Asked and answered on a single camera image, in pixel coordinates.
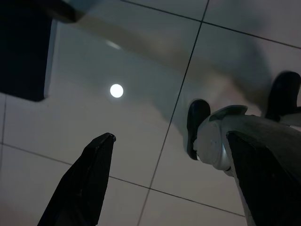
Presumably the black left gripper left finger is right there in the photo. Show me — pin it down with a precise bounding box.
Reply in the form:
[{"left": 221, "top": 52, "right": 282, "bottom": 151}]
[{"left": 37, "top": 132, "right": 117, "bottom": 226}]

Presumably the black floor mat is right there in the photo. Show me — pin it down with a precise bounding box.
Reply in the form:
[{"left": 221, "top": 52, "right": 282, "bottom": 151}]
[{"left": 0, "top": 0, "right": 54, "bottom": 102}]

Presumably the black robot left foot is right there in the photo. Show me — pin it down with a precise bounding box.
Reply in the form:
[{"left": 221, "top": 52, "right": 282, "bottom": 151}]
[{"left": 187, "top": 99, "right": 211, "bottom": 161}]

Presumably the black robot right foot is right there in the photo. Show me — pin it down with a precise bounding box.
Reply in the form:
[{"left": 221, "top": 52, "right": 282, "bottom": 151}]
[{"left": 265, "top": 71, "right": 301, "bottom": 122}]

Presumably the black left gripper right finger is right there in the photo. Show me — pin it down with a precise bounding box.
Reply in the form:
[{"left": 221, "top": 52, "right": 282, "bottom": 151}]
[{"left": 226, "top": 131, "right": 301, "bottom": 226}]

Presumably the black robot foot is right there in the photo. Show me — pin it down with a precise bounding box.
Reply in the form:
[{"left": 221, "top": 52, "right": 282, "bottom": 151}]
[
  {"left": 265, "top": 71, "right": 301, "bottom": 122},
  {"left": 187, "top": 99, "right": 211, "bottom": 161}
]

